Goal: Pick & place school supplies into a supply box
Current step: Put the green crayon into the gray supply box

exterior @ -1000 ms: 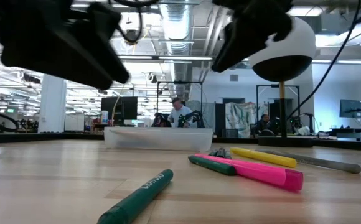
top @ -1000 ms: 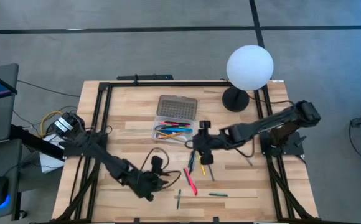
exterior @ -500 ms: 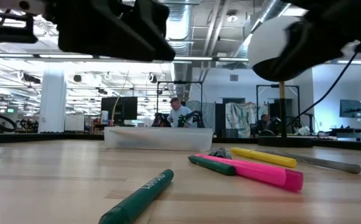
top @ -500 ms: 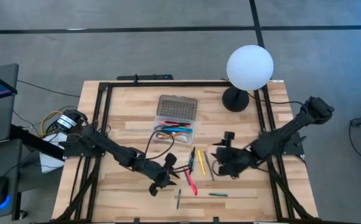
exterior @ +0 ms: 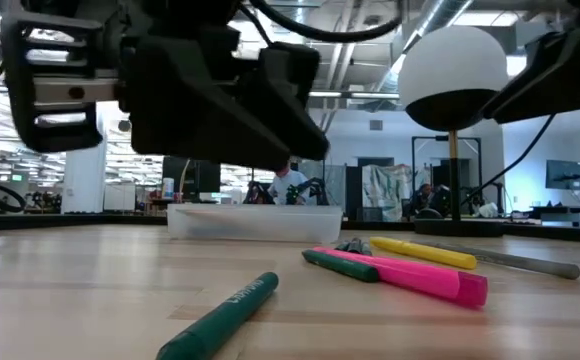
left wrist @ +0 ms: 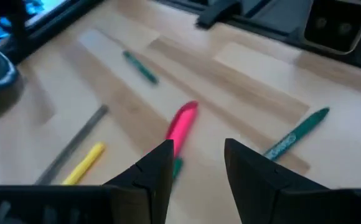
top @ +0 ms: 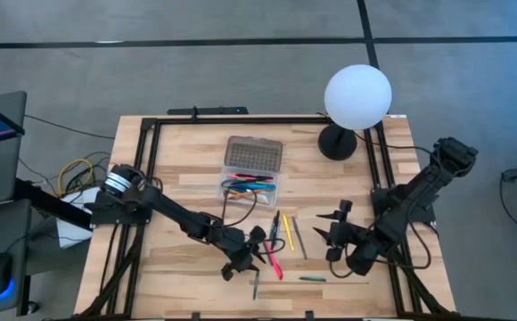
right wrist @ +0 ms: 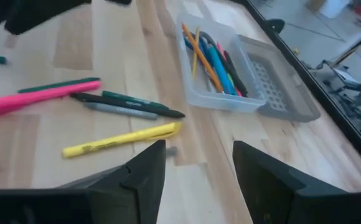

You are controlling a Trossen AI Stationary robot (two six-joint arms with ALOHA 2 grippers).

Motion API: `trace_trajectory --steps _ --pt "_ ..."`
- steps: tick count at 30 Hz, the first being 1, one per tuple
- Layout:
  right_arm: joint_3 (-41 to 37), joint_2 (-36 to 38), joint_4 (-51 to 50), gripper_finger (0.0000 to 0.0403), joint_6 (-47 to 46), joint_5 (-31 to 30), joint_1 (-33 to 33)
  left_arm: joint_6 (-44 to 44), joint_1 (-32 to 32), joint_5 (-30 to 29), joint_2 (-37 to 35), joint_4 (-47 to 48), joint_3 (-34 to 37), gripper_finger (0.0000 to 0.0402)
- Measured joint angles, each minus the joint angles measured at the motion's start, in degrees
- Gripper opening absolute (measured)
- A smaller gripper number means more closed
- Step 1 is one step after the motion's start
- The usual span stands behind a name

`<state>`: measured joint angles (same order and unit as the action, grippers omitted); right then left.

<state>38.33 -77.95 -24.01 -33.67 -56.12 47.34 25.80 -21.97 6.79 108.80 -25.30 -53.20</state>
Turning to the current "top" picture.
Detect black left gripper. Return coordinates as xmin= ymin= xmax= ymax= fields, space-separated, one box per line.
xmin=219 ymin=225 xmax=267 ymax=283

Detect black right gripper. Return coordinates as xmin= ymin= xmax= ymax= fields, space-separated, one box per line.
xmin=312 ymin=199 xmax=370 ymax=263

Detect fat pink highlighter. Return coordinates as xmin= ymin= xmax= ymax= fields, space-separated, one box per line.
xmin=262 ymin=242 xmax=284 ymax=281

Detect grey pen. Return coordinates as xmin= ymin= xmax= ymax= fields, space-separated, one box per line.
xmin=291 ymin=216 xmax=308 ymax=260

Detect yellow highlighter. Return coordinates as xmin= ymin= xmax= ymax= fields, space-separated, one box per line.
xmin=282 ymin=214 xmax=296 ymax=252

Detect yellow wooden pencil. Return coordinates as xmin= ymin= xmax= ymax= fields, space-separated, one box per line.
xmin=227 ymin=190 xmax=262 ymax=201

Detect blue handled scissors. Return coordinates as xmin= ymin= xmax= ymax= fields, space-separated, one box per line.
xmin=220 ymin=180 xmax=259 ymax=204

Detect clear supply box grey lid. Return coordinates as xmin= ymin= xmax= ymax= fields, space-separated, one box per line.
xmin=217 ymin=135 xmax=285 ymax=209

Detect white box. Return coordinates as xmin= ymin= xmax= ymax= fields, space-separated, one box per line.
xmin=55 ymin=185 xmax=103 ymax=250

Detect white globe table lamp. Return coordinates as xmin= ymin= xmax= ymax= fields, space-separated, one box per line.
xmin=317 ymin=64 xmax=393 ymax=162

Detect black power strip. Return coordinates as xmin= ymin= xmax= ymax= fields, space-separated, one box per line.
xmin=167 ymin=105 xmax=250 ymax=117

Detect black support bar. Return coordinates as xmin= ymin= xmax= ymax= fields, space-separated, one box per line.
xmin=13 ymin=177 xmax=94 ymax=229

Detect grey side desk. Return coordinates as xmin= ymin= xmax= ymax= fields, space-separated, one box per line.
xmin=0 ymin=198 xmax=33 ymax=320

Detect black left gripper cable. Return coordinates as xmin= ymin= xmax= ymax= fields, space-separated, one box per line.
xmin=219 ymin=177 xmax=286 ymax=258

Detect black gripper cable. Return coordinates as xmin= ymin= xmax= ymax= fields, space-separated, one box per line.
xmin=327 ymin=209 xmax=433 ymax=280
xmin=219 ymin=177 xmax=286 ymax=258

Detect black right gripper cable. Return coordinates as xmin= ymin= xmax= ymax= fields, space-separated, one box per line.
xmin=327 ymin=209 xmax=433 ymax=280

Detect yellow cable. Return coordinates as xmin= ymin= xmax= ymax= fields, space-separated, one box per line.
xmin=57 ymin=158 xmax=95 ymax=197

